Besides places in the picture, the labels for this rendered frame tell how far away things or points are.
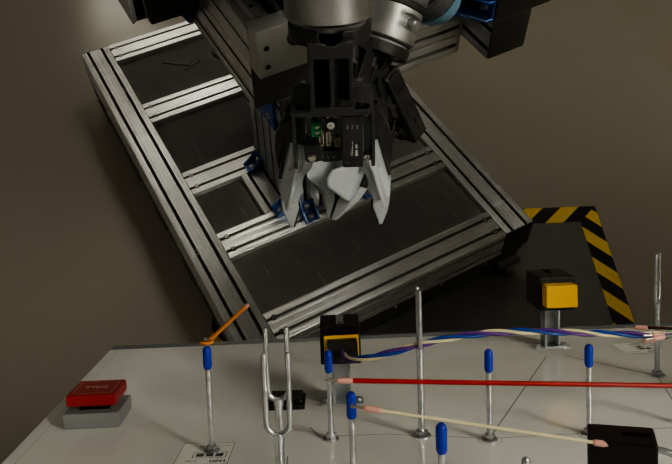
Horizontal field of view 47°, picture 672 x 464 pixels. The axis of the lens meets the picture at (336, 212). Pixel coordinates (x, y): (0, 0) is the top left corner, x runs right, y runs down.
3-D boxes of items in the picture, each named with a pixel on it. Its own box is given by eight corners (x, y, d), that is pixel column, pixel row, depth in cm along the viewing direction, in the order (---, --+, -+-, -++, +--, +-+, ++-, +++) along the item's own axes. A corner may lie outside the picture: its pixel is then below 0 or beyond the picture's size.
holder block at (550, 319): (546, 329, 112) (545, 261, 111) (575, 351, 99) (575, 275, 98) (514, 330, 111) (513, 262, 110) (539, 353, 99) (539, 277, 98)
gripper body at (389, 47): (296, 126, 89) (329, 25, 88) (345, 142, 96) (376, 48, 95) (342, 140, 84) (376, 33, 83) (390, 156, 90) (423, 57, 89)
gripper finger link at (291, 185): (261, 243, 72) (289, 159, 68) (265, 212, 78) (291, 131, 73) (293, 252, 73) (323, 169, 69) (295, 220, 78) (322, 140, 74)
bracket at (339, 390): (363, 397, 85) (361, 352, 84) (364, 405, 82) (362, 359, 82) (321, 399, 85) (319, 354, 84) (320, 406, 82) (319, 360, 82)
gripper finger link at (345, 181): (304, 213, 89) (329, 136, 88) (338, 220, 93) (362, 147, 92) (322, 220, 87) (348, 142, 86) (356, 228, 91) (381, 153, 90)
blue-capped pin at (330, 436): (339, 435, 74) (335, 347, 73) (339, 441, 72) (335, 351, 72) (323, 436, 74) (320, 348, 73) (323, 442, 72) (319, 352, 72)
